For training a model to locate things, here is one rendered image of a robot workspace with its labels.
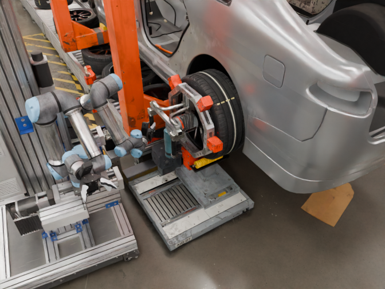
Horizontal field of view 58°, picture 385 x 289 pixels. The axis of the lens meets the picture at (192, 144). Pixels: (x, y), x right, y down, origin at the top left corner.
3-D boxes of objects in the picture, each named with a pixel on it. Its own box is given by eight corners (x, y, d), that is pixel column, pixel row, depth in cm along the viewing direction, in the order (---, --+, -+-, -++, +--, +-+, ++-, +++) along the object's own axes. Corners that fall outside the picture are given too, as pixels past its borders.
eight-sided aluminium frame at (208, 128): (212, 167, 261) (216, 107, 226) (205, 171, 258) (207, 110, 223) (176, 129, 296) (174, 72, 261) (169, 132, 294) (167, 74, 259)
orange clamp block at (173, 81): (183, 85, 259) (179, 73, 259) (173, 88, 255) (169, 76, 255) (180, 88, 265) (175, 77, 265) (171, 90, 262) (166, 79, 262)
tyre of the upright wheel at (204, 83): (191, 96, 308) (226, 161, 293) (167, 104, 299) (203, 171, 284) (215, 50, 250) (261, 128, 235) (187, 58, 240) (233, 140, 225)
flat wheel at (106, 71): (93, 91, 402) (89, 73, 387) (132, 69, 443) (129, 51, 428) (135, 110, 373) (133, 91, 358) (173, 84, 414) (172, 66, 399)
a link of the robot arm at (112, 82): (67, 105, 252) (99, 78, 211) (83, 96, 261) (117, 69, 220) (77, 119, 254) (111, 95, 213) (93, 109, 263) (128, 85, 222)
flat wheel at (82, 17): (107, 24, 555) (105, 10, 539) (85, 41, 507) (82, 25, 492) (71, 20, 570) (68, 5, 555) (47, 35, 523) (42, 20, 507)
